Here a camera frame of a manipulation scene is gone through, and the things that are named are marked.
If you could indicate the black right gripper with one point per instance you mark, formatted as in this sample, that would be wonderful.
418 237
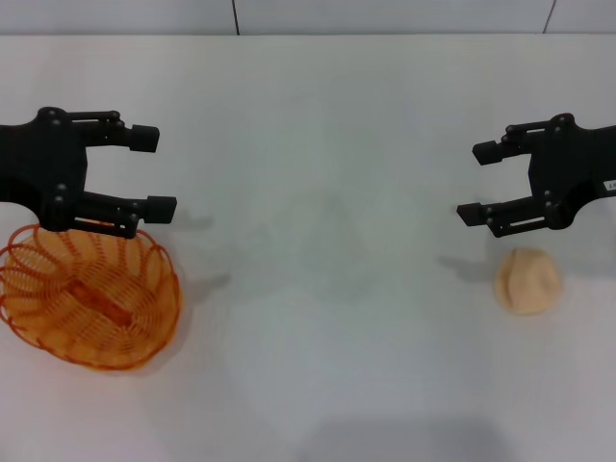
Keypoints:
572 163

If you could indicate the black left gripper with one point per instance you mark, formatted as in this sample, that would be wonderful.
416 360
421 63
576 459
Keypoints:
43 159

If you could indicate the pale round bread bun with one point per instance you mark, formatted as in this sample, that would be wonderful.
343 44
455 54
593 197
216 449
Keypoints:
529 284

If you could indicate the orange woven plastic basket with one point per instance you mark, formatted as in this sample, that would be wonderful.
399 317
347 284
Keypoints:
101 305

